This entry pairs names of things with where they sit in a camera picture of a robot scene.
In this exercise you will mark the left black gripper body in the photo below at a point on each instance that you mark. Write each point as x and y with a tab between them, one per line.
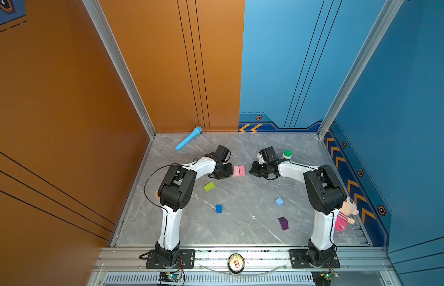
225	171

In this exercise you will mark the white bottle green cap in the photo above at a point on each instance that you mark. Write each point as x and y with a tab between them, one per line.
287	154

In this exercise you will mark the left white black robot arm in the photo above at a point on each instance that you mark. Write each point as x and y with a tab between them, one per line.
175	193

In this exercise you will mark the light blue cube block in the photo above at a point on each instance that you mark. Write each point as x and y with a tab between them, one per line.
279	201

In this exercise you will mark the left green circuit board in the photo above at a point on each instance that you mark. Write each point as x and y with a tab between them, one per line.
170	278

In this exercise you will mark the purple block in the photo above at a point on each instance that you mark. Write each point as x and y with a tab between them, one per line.
283	223

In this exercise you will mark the lime green block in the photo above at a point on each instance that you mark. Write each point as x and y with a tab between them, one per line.
208	187

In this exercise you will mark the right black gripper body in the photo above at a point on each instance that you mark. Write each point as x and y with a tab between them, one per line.
260	170

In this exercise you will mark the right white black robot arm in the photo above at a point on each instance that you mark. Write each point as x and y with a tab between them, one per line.
325	193

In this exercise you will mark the right circuit board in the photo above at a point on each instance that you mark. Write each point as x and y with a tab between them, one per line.
329	276

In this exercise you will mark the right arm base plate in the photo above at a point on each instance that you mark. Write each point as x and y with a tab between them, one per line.
311	258

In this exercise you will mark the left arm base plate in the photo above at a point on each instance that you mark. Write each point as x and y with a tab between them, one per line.
186	258

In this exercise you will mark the round emergency button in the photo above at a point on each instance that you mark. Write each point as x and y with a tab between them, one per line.
236	263

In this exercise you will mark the light pink block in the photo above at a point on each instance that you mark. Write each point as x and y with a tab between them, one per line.
236	172

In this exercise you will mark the pink plush doll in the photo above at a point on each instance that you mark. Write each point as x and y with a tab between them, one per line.
345	214

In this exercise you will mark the aluminium front rail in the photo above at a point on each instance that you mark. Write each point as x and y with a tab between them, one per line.
265	265

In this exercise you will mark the blue toy microphone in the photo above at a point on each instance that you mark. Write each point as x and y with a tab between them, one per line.
188	138

